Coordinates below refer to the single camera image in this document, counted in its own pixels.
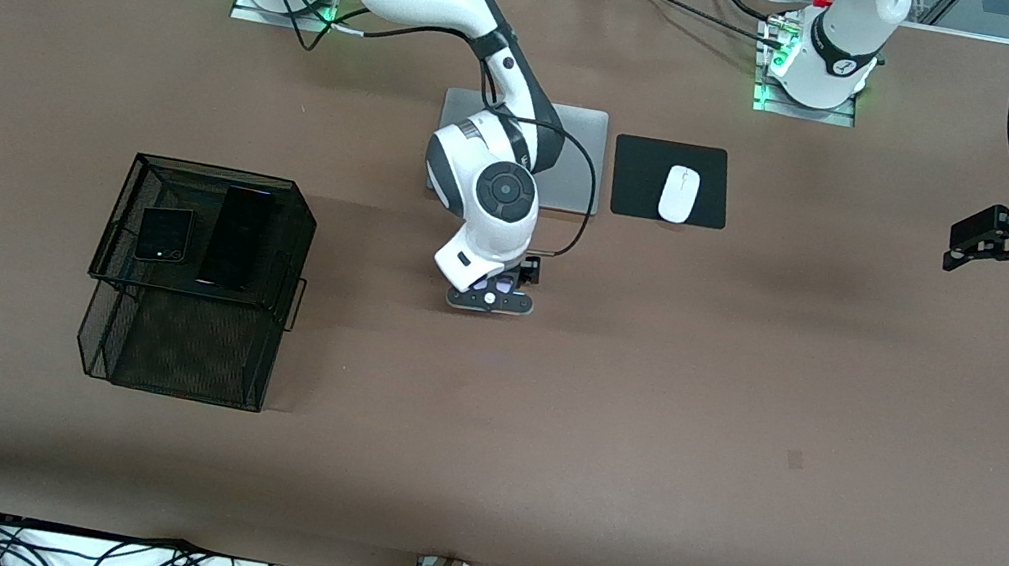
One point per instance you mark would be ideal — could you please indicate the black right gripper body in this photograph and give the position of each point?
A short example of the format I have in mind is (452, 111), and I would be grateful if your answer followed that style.
(527, 275)

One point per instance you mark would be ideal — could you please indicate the lavender flip phone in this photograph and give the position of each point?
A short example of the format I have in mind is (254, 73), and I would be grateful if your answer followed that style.
(504, 285)

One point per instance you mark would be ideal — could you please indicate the long black smartphone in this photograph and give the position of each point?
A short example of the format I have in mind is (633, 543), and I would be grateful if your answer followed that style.
(234, 237)

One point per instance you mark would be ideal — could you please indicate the small black flip phone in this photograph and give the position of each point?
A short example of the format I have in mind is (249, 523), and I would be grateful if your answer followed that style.
(164, 234)

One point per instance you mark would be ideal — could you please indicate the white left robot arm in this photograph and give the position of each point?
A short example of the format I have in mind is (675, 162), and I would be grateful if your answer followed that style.
(849, 24)

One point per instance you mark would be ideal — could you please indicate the silver closed laptop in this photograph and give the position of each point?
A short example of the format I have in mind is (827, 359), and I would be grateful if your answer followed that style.
(577, 158)

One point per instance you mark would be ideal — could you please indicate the black mouse pad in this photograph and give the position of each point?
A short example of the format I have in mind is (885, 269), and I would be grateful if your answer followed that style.
(638, 178)

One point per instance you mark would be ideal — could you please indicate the white computer mouse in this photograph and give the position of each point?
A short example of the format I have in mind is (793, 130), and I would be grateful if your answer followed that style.
(678, 194)

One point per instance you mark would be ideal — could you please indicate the black mesh two-tier tray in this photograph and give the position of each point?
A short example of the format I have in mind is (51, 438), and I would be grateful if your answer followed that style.
(181, 343)

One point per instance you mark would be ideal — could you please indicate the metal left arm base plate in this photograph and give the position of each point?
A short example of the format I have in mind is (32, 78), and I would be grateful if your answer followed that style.
(800, 112)

